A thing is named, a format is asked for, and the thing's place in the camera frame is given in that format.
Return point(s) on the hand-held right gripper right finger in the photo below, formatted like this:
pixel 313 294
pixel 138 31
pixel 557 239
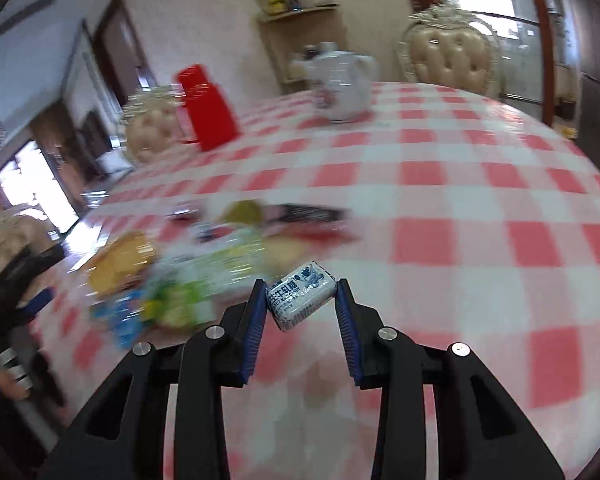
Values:
pixel 347 330

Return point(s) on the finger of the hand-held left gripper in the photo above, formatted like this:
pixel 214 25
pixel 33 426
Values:
pixel 37 302
pixel 25 267

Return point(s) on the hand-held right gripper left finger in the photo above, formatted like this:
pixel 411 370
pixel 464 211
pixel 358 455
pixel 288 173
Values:
pixel 252 330

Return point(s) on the white blue candy packet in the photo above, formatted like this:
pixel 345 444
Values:
pixel 300 292

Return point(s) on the person's left hand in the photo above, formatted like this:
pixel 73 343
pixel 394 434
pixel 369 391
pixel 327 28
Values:
pixel 9 389

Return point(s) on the green white packet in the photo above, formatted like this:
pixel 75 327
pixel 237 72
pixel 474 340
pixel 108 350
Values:
pixel 200 280

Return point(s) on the blue cartoon packet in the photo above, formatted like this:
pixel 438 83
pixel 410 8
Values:
pixel 120 320

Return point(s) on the beige clear packet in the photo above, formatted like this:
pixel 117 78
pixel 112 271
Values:
pixel 285 250

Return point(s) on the yellow orange packet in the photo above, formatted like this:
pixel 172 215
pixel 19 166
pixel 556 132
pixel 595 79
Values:
pixel 120 260

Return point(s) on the blue grey packet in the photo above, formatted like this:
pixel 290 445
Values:
pixel 210 232

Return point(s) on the yellow green packet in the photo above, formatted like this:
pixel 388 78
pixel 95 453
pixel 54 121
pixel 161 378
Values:
pixel 242 211

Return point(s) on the black chocolate packet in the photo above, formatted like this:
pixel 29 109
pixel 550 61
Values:
pixel 305 214

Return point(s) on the small dark packet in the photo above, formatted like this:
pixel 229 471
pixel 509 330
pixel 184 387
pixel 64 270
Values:
pixel 182 210

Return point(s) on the red white checked tablecloth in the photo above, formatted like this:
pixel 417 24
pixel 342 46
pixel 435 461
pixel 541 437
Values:
pixel 455 235

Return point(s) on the red plastic jug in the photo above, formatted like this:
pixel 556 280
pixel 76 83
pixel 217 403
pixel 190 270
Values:
pixel 205 110

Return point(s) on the dark wooden door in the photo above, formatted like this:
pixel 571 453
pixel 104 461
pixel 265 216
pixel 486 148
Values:
pixel 120 55

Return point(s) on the white ceramic teapot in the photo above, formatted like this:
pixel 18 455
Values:
pixel 340 85

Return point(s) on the wooden side cabinet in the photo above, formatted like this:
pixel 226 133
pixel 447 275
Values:
pixel 300 45

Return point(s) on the yellow fruit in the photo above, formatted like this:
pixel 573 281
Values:
pixel 277 5

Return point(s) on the glass sliding door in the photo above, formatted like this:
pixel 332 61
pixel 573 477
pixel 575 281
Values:
pixel 505 35

